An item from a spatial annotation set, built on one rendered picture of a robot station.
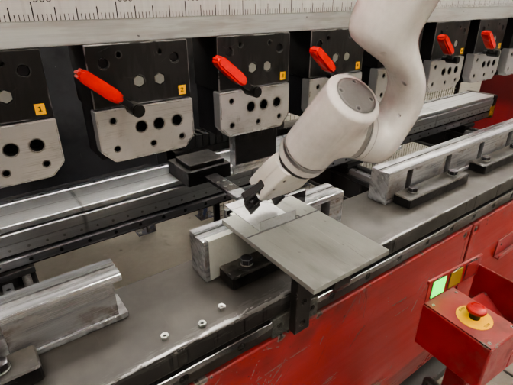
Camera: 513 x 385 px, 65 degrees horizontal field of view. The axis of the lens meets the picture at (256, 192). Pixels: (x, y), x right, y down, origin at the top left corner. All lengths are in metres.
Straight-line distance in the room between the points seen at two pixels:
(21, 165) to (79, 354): 0.33
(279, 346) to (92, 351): 0.37
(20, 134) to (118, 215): 0.44
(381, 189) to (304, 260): 0.52
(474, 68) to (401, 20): 0.79
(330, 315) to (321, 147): 0.49
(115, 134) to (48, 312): 0.31
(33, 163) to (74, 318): 0.28
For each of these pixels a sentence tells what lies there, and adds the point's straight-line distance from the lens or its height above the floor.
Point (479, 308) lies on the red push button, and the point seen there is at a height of 0.81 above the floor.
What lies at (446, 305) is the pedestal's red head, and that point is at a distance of 1.02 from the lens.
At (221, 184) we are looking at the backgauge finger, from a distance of 0.93.
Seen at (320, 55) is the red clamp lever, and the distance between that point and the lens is 0.76.
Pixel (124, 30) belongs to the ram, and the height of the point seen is 1.35.
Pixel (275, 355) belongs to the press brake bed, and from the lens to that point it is 0.91.
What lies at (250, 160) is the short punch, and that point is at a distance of 0.80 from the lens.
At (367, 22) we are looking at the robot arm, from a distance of 0.54.
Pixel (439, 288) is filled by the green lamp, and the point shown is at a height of 0.81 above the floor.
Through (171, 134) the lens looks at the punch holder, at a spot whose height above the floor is 1.20.
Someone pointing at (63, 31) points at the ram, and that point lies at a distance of 0.59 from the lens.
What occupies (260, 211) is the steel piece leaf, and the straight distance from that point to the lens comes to 0.82.
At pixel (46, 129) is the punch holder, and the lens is 0.60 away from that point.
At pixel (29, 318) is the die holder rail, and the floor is 0.95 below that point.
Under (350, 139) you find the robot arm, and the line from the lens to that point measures 0.58.
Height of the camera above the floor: 1.40
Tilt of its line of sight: 26 degrees down
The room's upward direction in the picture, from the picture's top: straight up
